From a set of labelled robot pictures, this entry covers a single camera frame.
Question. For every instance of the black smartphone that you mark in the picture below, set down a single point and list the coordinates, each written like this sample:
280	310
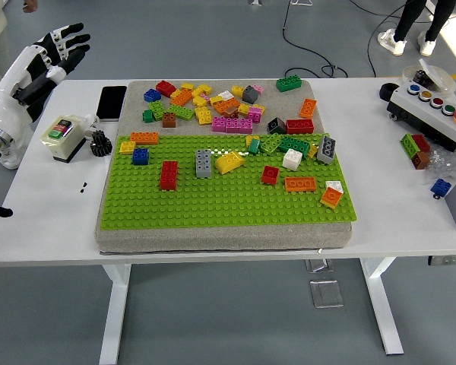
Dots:
111	102

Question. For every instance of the small white fitting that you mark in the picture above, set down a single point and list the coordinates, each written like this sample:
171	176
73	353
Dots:
91	121

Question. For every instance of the clear plastic bag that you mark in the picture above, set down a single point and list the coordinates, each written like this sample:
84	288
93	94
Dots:
448	163

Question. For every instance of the white toy brick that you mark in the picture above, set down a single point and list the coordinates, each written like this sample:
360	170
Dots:
225	95
335	185
292	159

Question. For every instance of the dark green toy brick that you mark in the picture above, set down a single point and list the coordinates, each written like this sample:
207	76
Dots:
289	83
294	145

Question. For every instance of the white table leg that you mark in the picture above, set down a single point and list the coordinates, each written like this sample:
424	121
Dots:
382	304
114	311

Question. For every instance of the black gear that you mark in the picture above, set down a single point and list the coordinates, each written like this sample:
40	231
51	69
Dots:
100	144

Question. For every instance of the white button control box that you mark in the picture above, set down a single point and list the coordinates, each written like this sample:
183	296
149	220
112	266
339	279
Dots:
429	118

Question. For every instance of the clear floor plate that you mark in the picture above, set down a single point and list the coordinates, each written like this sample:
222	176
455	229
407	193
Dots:
319	265
327	294

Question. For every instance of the dark grey sloped brick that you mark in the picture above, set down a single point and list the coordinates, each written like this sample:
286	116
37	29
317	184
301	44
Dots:
250	95

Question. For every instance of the dark brown toy brick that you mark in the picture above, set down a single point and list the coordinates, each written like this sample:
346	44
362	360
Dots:
231	112

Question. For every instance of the black sloped brick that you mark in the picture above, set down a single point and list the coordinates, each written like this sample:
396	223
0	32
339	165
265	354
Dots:
276	126

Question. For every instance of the green studded baseplate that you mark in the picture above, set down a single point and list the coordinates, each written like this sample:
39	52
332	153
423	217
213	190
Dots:
232	207

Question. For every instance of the table height control panel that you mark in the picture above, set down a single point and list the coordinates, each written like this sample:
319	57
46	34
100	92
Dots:
450	260

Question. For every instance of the long grey toy brick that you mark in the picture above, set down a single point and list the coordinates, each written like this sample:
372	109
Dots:
203	163

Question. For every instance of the orange toy brick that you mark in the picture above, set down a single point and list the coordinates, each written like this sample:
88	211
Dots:
144	138
308	108
300	184
181	98
219	107

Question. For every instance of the yellow toy brick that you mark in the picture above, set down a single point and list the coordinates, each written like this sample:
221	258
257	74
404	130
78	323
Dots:
127	147
202	89
187	86
243	109
261	108
216	100
312	152
199	101
203	115
251	138
238	91

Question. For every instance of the grey hollow toy brick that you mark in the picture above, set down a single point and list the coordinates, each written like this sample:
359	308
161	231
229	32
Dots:
326	150

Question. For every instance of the cream switch box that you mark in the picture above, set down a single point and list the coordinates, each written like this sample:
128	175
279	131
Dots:
61	140

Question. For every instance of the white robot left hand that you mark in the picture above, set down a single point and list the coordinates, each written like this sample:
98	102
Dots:
11	99

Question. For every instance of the orange and yellow brick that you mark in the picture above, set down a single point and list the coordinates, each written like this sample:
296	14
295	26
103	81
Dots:
330	197

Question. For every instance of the small green toy brick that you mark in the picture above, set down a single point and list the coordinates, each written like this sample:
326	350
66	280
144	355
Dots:
148	116
254	147

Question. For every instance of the small pink toy brick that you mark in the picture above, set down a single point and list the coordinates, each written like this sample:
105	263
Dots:
258	89

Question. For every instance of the light green toy brick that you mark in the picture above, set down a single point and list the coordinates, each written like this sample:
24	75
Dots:
180	112
270	143
157	110
408	144

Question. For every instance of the clear lidded plastic container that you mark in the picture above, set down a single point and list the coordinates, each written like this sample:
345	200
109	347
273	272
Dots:
441	78

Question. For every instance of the yellow curved brick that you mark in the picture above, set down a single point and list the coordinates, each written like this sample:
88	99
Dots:
230	162

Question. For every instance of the blue toy brick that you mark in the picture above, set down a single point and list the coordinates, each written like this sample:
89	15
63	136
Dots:
140	156
152	95

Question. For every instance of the person's left hand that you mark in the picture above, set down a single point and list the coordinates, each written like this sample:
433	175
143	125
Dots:
30	4

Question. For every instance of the black tape roll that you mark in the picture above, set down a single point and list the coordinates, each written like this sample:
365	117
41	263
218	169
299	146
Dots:
385	93

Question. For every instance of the long red toy brick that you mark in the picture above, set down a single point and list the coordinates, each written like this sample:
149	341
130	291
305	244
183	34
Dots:
169	175

